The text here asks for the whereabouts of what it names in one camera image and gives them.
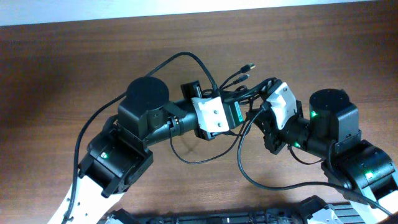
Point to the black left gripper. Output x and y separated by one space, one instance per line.
193 92

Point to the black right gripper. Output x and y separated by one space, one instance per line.
270 128

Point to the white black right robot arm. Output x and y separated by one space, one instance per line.
363 173

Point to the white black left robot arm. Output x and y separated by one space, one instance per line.
119 154

